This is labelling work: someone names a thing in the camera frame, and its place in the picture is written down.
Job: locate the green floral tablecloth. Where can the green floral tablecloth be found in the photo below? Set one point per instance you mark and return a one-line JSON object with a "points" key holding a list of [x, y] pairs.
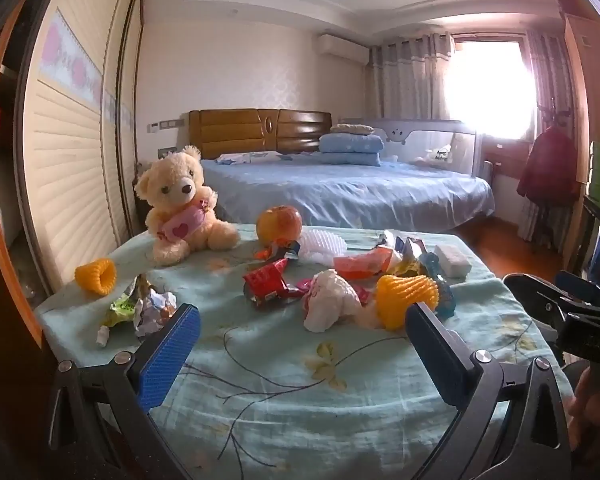
{"points": [[280, 385]]}

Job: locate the cream sliding wardrobe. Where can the cream sliding wardrobe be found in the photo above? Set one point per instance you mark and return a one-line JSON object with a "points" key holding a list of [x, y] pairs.
{"points": [[65, 150]]}

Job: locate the blue foil wrapper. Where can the blue foil wrapper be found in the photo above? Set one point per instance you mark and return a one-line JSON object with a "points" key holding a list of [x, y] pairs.
{"points": [[442, 295]]}

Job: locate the cream teddy bear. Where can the cream teddy bear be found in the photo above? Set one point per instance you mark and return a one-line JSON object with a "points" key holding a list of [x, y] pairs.
{"points": [[180, 180]]}

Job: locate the white sponge block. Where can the white sponge block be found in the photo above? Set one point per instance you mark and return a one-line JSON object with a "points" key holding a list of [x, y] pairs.
{"points": [[452, 260]]}

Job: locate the wall switch panel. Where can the wall switch panel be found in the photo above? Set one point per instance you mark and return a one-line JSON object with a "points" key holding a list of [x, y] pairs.
{"points": [[167, 124]]}

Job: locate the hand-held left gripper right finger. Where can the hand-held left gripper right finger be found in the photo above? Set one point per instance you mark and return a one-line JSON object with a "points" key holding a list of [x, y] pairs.
{"points": [[430, 350]]}

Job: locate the dark wooden nightstand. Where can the dark wooden nightstand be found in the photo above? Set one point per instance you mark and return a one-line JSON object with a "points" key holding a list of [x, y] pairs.
{"points": [[141, 210]]}

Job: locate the orange snack packet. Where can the orange snack packet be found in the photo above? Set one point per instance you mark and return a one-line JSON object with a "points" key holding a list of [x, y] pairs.
{"points": [[365, 262]]}

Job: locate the white air conditioner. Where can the white air conditioner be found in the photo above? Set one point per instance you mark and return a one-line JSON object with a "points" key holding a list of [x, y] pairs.
{"points": [[342, 50]]}

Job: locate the red apple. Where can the red apple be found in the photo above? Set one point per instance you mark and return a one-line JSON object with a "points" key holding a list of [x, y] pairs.
{"points": [[280, 222]]}

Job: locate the white foam fruit net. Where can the white foam fruit net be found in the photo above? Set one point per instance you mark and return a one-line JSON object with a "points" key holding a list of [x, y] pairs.
{"points": [[325, 245]]}

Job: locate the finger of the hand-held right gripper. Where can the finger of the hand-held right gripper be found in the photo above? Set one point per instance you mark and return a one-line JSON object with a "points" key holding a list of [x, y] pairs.
{"points": [[532, 295]]}

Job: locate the white crumpled plastic bag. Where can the white crumpled plastic bag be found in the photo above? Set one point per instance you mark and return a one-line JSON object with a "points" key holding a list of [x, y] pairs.
{"points": [[330, 305]]}

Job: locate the silver crumpled wrapper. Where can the silver crumpled wrapper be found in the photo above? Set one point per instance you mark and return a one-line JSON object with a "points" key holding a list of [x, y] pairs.
{"points": [[152, 310]]}

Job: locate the grey bed guard rail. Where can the grey bed guard rail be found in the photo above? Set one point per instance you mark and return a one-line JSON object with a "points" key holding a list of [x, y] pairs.
{"points": [[420, 140]]}

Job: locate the red and blue wrapper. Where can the red and blue wrapper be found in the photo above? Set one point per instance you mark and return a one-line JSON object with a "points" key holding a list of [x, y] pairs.
{"points": [[280, 250]]}

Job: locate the grey curtain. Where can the grey curtain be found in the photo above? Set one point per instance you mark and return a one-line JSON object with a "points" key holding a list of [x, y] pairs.
{"points": [[405, 80], [547, 75]]}

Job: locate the wooden headboard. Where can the wooden headboard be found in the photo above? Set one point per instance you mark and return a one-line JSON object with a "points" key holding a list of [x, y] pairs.
{"points": [[250, 132]]}

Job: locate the pink wrapper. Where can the pink wrapper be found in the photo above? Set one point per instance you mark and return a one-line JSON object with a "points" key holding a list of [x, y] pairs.
{"points": [[365, 296]]}

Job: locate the dark red coat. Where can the dark red coat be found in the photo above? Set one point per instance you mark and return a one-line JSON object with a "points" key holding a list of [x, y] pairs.
{"points": [[547, 165]]}

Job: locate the pale pillow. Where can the pale pillow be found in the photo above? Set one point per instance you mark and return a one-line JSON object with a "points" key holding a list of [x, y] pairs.
{"points": [[352, 128]]}

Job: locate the green crumpled wrapper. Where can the green crumpled wrapper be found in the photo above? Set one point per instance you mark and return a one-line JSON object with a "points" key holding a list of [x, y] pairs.
{"points": [[122, 305]]}

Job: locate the dark cabinet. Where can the dark cabinet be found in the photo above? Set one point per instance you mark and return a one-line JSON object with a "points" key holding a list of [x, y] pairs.
{"points": [[587, 240]]}

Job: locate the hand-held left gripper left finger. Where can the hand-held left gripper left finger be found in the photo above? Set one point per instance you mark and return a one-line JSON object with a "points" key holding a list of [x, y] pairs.
{"points": [[170, 350]]}

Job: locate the person's right hand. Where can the person's right hand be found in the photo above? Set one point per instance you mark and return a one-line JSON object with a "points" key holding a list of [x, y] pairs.
{"points": [[587, 410]]}

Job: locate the yellow foam fruit net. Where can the yellow foam fruit net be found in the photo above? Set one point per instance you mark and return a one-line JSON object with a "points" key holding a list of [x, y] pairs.
{"points": [[95, 277], [400, 300]]}

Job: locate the bright window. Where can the bright window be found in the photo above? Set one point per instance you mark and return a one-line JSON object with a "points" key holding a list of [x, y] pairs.
{"points": [[490, 85]]}

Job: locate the red snack wrapper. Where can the red snack wrapper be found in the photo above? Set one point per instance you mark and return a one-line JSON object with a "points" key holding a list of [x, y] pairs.
{"points": [[267, 280]]}

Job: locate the folded blue quilt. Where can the folded blue quilt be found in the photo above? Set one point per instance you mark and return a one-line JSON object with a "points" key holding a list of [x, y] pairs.
{"points": [[350, 147]]}

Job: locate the bed with blue sheet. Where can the bed with blue sheet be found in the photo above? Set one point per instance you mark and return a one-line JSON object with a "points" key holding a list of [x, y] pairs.
{"points": [[355, 190]]}

